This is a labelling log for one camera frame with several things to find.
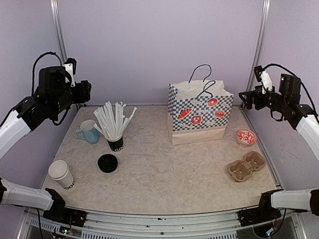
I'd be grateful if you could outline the right aluminium corner post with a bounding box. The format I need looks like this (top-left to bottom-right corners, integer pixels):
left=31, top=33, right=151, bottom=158
left=245, top=0, right=271, bottom=91

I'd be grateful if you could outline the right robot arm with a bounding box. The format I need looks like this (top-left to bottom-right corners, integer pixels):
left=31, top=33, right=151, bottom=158
left=239, top=72, right=319, bottom=158

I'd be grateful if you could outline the aluminium front rail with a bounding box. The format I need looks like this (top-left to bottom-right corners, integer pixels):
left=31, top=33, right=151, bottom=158
left=15, top=208, right=309, bottom=239

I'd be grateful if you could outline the white paper coffee cup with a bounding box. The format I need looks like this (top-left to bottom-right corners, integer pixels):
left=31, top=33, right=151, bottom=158
left=48, top=160, right=75, bottom=190

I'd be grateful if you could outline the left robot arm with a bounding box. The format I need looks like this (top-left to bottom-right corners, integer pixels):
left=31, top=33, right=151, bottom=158
left=0, top=66, right=92, bottom=157

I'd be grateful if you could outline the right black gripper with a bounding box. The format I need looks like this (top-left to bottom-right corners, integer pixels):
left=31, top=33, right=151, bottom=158
left=240, top=84, right=289, bottom=113

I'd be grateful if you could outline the light blue ceramic mug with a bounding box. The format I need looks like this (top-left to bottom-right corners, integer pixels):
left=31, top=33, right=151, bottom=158
left=76, top=119, right=99, bottom=144

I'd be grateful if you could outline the black paper cup with straws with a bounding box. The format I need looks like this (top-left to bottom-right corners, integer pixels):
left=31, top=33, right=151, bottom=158
left=107, top=135, right=124, bottom=152

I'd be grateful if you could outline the bundle of wrapped white straws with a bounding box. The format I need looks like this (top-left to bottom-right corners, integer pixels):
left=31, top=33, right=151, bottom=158
left=93, top=102, right=137, bottom=141

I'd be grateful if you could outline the checkered paper takeout bag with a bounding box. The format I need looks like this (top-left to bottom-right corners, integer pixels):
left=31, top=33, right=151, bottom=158
left=167, top=64, right=234, bottom=146

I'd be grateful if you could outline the left aluminium corner post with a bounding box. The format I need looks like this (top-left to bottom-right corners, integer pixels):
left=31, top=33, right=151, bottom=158
left=49, top=0, right=83, bottom=110

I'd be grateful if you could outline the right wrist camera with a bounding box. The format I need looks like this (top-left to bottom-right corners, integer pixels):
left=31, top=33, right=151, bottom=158
left=254, top=66, right=273, bottom=94

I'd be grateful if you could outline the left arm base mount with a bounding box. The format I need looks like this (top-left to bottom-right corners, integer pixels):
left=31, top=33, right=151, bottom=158
left=43, top=188, right=87, bottom=227

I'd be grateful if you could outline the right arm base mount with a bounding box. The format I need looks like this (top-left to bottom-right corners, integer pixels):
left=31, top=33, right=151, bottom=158
left=238, top=190, right=281, bottom=227

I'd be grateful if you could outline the aluminium corner post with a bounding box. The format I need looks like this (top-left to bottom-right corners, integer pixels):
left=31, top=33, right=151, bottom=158
left=245, top=0, right=271, bottom=91
left=49, top=0, right=83, bottom=110

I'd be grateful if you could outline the brown cardboard cup carrier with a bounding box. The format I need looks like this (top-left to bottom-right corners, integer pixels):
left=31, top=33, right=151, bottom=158
left=227, top=151, right=266, bottom=182

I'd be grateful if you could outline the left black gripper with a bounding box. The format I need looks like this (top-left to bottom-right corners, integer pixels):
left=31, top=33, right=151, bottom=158
left=51, top=79, right=91, bottom=115

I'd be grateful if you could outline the black plastic cup lid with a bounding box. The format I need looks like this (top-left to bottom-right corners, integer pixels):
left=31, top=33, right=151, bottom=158
left=98, top=154, right=118, bottom=173

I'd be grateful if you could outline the red patterned small bowl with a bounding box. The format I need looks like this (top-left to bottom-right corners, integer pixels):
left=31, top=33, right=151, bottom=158
left=236, top=129, right=257, bottom=147

